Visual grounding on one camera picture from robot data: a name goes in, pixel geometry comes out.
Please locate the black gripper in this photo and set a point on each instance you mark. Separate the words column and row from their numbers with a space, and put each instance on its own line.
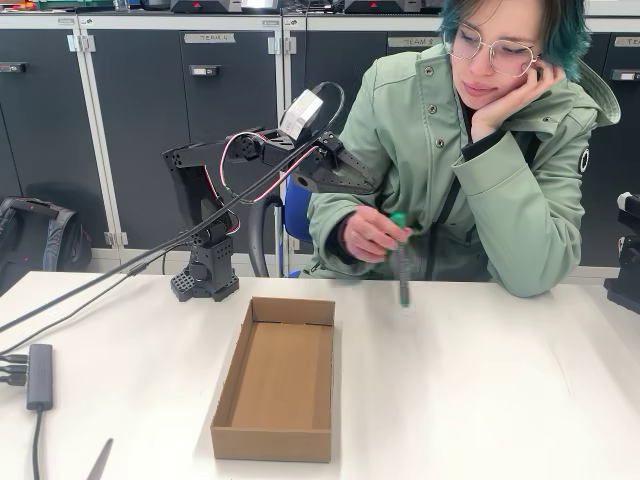
column 334, row 167

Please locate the green capped permanent marker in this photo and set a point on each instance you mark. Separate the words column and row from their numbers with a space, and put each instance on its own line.
column 402, row 280

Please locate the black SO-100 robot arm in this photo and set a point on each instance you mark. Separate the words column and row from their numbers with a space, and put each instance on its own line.
column 195, row 190

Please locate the person's right forearm green sleeve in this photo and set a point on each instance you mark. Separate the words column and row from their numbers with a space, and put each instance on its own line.
column 325, row 215

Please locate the black idle robot arm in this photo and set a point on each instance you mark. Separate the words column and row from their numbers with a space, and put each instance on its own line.
column 627, row 250

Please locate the person's left forearm green sleeve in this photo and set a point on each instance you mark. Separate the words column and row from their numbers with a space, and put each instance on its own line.
column 520, row 215

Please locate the person's torso green jacket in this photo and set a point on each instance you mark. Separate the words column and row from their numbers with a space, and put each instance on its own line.
column 415, row 130

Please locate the person's head teal hair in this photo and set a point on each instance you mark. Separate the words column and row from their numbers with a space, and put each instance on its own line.
column 500, row 50

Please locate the person's right hand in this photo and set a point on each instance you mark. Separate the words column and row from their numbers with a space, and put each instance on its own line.
column 370, row 235

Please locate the person's left hand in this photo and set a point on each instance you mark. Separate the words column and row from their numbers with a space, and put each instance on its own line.
column 505, row 110

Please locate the blue office chair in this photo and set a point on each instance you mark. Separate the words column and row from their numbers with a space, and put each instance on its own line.
column 297, row 215

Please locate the dark grey metal cabinet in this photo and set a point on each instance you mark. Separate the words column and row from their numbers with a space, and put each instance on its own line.
column 150, row 100
column 360, row 50
column 40, row 125
column 620, row 150

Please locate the TEAM 5 tape label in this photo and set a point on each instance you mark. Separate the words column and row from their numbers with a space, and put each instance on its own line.
column 412, row 42

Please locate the black device red triangle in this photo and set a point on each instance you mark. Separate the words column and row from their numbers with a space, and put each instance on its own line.
column 380, row 6
column 205, row 6

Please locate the TEAM 4 tape label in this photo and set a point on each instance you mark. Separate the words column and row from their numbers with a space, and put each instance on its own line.
column 210, row 38

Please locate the clear metal-rimmed glasses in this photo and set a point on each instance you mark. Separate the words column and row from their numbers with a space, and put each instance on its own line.
column 510, row 55

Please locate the open brown cardboard box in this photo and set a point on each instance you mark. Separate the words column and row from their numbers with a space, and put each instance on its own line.
column 280, row 380

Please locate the black backpack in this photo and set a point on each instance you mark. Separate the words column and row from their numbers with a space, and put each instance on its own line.
column 45, row 240

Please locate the cut-off TEAM tape label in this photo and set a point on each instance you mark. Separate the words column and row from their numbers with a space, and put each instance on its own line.
column 627, row 42

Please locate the grey USB hub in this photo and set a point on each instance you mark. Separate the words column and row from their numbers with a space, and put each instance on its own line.
column 40, row 375

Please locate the grey pointed metal blade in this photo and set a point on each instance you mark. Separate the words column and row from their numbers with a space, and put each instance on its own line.
column 102, row 460

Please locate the white gripper camera box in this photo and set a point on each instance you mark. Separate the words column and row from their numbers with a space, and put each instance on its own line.
column 302, row 112

